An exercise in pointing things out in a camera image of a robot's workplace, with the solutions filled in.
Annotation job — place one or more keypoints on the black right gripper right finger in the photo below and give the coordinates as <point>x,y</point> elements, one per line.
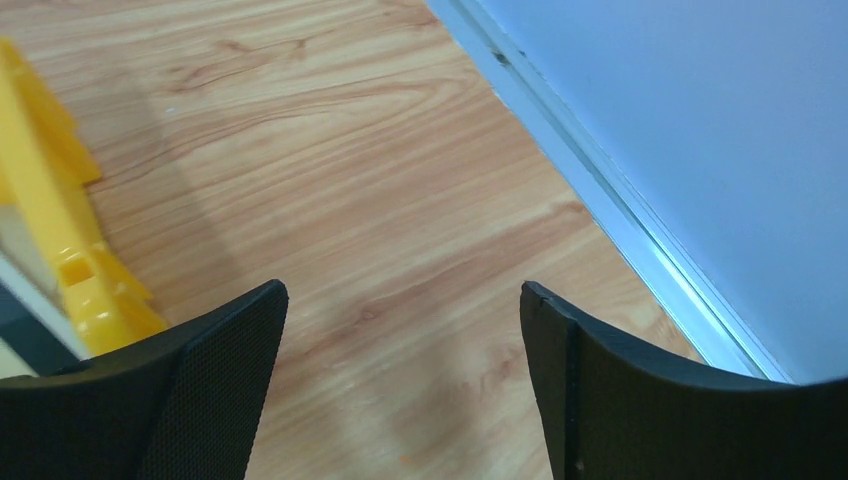
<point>613,406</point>

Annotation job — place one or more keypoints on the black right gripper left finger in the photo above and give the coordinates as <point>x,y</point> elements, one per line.
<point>182,404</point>

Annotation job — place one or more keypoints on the beige cards in bin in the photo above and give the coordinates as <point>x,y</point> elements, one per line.
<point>37,338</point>

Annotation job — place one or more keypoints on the yellow right plastic bin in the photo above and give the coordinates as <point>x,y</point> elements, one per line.
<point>45,169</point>

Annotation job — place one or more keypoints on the aluminium frame rail right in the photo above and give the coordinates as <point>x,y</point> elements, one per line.
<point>698,310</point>

